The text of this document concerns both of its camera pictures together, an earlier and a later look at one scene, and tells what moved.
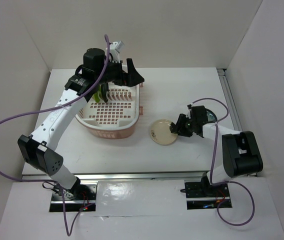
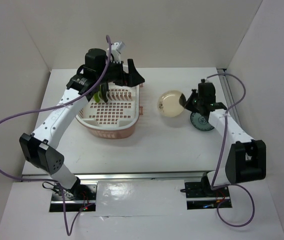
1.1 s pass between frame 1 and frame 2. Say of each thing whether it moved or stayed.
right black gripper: moved
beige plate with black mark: moved
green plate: stayed
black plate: stayed
